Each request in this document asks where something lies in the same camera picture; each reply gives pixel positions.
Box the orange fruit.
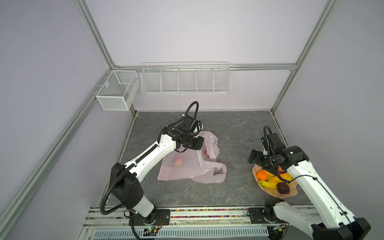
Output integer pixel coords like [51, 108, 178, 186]
[257, 170, 269, 181]

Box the pink plastic bag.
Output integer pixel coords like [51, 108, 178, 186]
[157, 131, 227, 184]

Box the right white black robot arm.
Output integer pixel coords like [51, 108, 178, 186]
[248, 125, 371, 240]

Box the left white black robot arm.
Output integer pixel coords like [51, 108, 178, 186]
[100, 101, 204, 223]

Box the yellow banana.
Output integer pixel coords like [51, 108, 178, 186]
[258, 180, 279, 189]
[268, 173, 293, 183]

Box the dark purple plum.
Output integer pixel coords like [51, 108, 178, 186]
[277, 182, 291, 195]

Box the beige wavy fruit plate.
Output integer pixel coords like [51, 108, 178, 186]
[252, 165, 298, 199]

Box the small white mesh basket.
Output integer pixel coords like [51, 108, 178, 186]
[96, 70, 140, 111]

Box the white vent grille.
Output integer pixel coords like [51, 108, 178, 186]
[93, 227, 269, 240]

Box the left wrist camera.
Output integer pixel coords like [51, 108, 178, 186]
[194, 121, 203, 134]

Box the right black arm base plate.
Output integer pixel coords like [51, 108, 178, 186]
[247, 207, 286, 224]

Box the long white wire basket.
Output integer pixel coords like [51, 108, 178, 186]
[141, 62, 232, 95]

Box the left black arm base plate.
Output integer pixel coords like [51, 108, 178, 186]
[129, 209, 171, 226]

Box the aluminium mounting rail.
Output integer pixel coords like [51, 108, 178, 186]
[82, 205, 295, 229]

